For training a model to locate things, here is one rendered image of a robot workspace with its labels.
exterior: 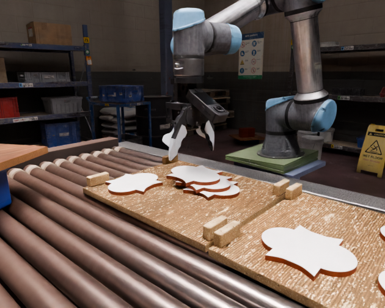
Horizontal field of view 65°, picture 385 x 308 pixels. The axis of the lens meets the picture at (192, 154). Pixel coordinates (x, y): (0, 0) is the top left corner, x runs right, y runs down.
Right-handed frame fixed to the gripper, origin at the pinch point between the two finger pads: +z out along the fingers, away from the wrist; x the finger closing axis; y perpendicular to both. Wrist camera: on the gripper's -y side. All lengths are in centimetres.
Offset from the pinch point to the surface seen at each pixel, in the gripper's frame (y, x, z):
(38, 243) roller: 0.1, 39.1, 9.1
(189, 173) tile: 1.0, 1.1, 4.5
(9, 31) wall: 468, -73, -80
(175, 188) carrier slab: 1.0, 5.9, 7.5
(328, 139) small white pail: 145, -435, 82
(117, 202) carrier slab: 3.3, 21.2, 7.5
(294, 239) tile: -33.2, 7.9, 6.5
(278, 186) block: -19.7, -9.1, 5.0
